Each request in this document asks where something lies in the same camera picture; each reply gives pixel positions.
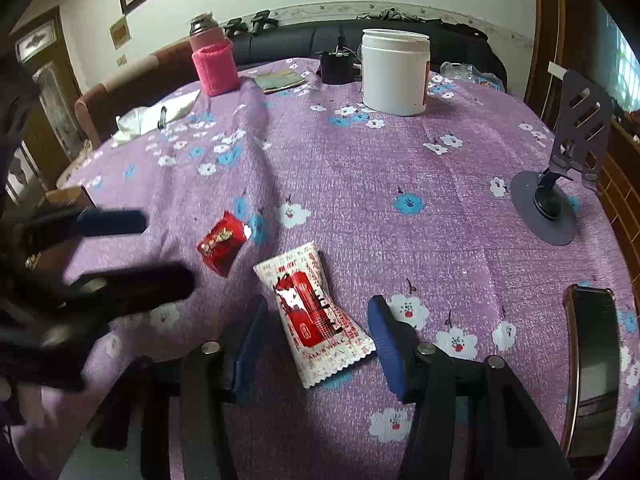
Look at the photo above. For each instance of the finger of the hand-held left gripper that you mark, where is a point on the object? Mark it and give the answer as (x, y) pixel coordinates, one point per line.
(110, 222)
(145, 285)

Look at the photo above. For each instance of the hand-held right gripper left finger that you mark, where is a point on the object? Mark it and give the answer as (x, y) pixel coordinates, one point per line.
(247, 355)

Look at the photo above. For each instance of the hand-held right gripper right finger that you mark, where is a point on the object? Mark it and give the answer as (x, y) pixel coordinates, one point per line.
(387, 350)

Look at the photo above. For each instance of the large white red snack packet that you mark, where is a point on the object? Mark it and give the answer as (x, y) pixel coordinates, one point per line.
(310, 315)

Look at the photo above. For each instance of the dark red candy packet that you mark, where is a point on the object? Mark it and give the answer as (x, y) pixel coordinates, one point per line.
(220, 245)

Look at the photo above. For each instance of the white tissue paper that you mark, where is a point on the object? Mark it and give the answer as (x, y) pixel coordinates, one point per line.
(137, 122)

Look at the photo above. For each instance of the wooden glass cabinet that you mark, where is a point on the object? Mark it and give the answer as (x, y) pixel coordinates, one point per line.
(55, 105)

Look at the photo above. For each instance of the brown upholstered chair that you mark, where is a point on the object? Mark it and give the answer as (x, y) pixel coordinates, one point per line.
(125, 85)

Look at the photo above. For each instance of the purple floral tablecloth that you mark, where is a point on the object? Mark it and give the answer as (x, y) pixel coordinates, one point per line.
(375, 200)

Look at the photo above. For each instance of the pink sleeved thermos bottle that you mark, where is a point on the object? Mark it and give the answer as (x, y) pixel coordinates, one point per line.
(215, 67)

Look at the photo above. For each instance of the grey phone stand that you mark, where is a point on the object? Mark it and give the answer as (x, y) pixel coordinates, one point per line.
(545, 215)

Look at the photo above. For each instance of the black smartphone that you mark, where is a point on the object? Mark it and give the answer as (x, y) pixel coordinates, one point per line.
(595, 360)

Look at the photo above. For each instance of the green booklet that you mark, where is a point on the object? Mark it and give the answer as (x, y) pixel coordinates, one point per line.
(280, 81)

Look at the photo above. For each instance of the black gadget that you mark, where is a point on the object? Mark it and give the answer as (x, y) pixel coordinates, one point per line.
(252, 21)

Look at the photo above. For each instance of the black leather sofa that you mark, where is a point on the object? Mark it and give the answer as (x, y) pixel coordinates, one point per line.
(300, 37)

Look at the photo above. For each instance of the white plastic jar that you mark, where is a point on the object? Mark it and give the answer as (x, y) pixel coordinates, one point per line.
(392, 75)

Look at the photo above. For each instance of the clear plastic bag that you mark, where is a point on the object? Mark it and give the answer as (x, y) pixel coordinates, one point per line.
(467, 74)

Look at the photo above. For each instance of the wooden brick-pattern partition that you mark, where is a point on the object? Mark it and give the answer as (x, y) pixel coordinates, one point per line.
(550, 25)

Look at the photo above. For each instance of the window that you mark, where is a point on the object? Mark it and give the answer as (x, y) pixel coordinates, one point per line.
(620, 60)

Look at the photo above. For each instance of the small wall sticker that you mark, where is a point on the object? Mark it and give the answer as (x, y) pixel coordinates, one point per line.
(120, 33)

